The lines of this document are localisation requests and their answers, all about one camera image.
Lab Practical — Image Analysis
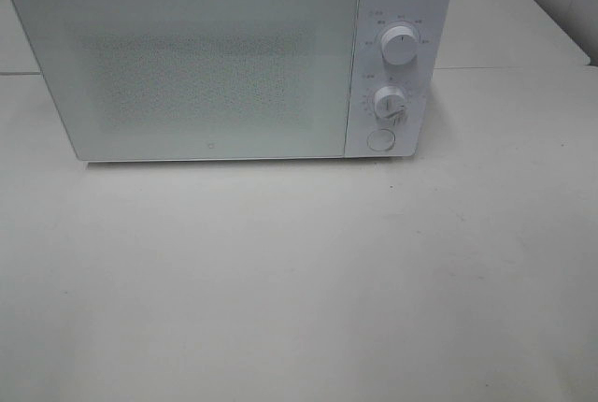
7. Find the round white door button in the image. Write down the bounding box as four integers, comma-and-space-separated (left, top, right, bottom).
367, 129, 395, 152

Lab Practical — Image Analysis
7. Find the white timer knob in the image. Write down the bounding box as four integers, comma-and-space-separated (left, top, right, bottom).
373, 86, 407, 120

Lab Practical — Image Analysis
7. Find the white microwave door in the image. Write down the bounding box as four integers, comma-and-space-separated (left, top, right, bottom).
12, 0, 357, 162

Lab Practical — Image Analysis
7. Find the upper white power knob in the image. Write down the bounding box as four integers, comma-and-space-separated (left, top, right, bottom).
379, 22, 420, 66

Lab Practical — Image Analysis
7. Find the white microwave oven body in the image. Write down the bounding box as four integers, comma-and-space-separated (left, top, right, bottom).
5, 0, 454, 170

